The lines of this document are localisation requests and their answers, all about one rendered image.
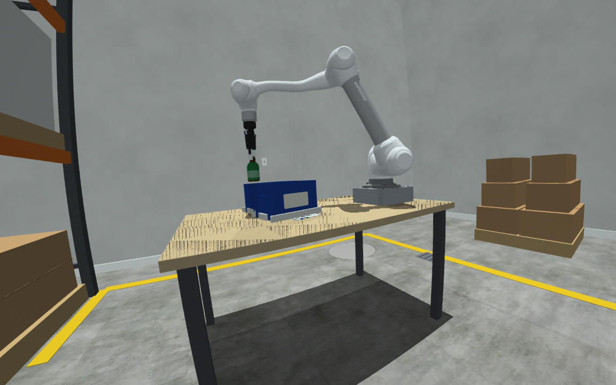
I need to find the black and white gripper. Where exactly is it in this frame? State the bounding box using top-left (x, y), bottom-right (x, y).
top-left (243, 121), bottom-right (256, 160)

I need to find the blue crate with dividers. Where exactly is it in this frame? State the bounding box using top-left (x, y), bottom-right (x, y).
top-left (253, 180), bottom-right (317, 221)
top-left (244, 183), bottom-right (256, 212)

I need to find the green bottle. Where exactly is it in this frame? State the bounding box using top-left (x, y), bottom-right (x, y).
top-left (247, 156), bottom-right (260, 182)

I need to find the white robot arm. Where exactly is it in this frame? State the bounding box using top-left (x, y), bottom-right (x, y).
top-left (230, 46), bottom-right (413, 189)

